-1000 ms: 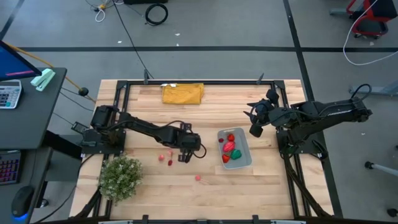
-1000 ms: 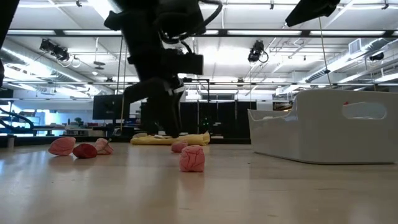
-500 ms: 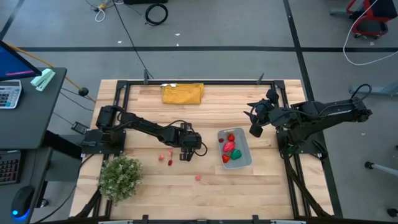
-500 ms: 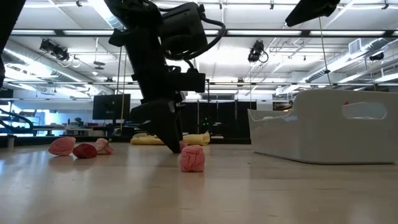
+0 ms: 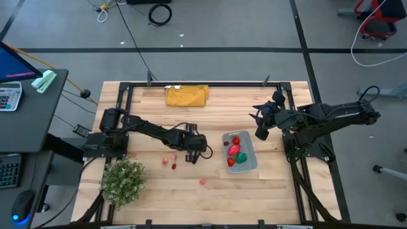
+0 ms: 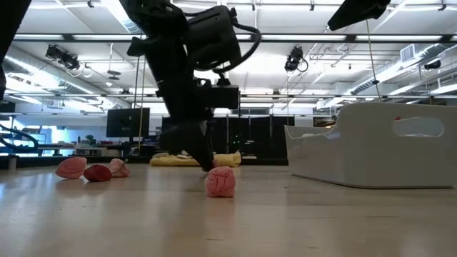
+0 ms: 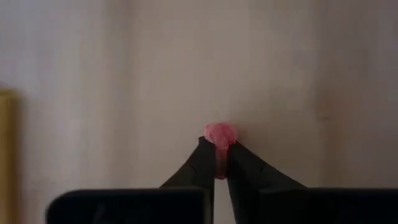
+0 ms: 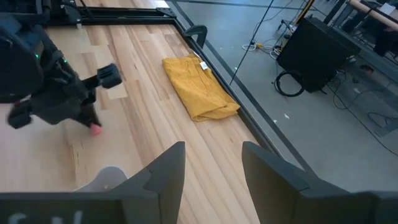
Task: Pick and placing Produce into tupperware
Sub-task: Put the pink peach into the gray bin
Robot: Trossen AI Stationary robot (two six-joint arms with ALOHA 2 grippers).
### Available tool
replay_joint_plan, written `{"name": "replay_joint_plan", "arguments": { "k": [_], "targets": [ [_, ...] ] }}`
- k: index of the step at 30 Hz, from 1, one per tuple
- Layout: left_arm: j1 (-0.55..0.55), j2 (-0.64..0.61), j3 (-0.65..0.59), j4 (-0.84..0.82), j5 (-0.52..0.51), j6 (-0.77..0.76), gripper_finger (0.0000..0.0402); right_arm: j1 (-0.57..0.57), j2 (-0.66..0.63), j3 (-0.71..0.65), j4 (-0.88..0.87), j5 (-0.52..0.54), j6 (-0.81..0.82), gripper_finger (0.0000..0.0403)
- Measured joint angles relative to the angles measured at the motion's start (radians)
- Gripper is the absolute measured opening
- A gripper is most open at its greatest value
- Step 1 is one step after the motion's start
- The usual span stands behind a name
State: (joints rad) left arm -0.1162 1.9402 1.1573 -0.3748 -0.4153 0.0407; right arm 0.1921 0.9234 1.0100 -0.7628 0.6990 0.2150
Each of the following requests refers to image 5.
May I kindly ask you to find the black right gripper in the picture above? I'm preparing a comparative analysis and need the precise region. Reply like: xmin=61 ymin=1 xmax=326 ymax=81
xmin=249 ymin=90 xmax=306 ymax=141

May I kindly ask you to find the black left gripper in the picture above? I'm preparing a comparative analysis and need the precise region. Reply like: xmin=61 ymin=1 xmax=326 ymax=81
xmin=173 ymin=122 xmax=209 ymax=164

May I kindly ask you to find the light grey plastic bin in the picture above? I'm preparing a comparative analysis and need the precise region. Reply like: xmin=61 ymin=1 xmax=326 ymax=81
xmin=221 ymin=129 xmax=259 ymax=174

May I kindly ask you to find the folded yellow cloth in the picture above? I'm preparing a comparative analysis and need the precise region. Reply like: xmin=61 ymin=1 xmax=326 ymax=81
xmin=165 ymin=84 xmax=210 ymax=108

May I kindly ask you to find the green artificial plant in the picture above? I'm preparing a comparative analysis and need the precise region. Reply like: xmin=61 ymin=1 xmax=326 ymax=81
xmin=100 ymin=158 xmax=148 ymax=207

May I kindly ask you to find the black power adapter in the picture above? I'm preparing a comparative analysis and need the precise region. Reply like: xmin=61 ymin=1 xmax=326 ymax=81
xmin=72 ymin=124 xmax=92 ymax=138

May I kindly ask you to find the grey metal floor base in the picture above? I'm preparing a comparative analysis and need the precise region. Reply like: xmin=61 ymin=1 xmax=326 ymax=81
xmin=356 ymin=83 xmax=407 ymax=99

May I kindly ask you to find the grey pole with black foot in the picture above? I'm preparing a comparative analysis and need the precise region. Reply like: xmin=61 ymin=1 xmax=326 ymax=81
xmin=372 ymin=164 xmax=407 ymax=181

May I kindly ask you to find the red cart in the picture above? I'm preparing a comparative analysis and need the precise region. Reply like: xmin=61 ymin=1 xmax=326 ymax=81
xmin=354 ymin=0 xmax=407 ymax=41

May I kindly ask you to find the black desk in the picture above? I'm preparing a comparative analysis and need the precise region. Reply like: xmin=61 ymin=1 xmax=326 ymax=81
xmin=0 ymin=68 xmax=69 ymax=153

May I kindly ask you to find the mint green stapler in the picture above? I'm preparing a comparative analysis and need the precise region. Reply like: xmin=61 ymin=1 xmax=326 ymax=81
xmin=31 ymin=69 xmax=57 ymax=94

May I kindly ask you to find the black computer mouse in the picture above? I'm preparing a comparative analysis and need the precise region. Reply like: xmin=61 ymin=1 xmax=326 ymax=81
xmin=11 ymin=190 xmax=36 ymax=223

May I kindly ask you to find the black computer keyboard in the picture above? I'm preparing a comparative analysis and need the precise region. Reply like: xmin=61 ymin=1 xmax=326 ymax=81
xmin=0 ymin=153 xmax=22 ymax=190

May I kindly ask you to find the grey desk calculator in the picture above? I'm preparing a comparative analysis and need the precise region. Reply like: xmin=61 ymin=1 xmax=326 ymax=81
xmin=0 ymin=81 xmax=23 ymax=112

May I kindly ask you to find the computer monitor blue screen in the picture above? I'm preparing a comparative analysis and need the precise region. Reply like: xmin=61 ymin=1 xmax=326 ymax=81
xmin=0 ymin=41 xmax=44 ymax=84

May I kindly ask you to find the black aluminium table frame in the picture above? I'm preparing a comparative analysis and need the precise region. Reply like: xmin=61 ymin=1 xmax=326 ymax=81
xmin=74 ymin=81 xmax=343 ymax=229

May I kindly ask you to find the black cable bundle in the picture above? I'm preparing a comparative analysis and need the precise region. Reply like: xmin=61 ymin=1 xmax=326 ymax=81
xmin=287 ymin=157 xmax=340 ymax=223

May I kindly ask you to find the white floor cable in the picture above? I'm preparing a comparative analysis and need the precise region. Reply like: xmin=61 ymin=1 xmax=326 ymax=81
xmin=350 ymin=0 xmax=407 ymax=68

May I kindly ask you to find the black floor cable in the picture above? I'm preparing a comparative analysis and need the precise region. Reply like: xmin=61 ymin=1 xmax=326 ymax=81
xmin=114 ymin=0 xmax=158 ymax=82

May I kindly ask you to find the yellow floor cable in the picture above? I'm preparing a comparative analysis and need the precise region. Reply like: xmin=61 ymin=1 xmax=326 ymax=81
xmin=6 ymin=43 xmax=99 ymax=106

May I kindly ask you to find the black coiled cable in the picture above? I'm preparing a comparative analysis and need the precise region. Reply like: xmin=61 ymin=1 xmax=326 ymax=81
xmin=148 ymin=3 xmax=173 ymax=27

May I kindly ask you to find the white and yellow cable bundle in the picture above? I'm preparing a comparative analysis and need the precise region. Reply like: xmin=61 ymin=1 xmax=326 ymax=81
xmin=97 ymin=0 xmax=128 ymax=24

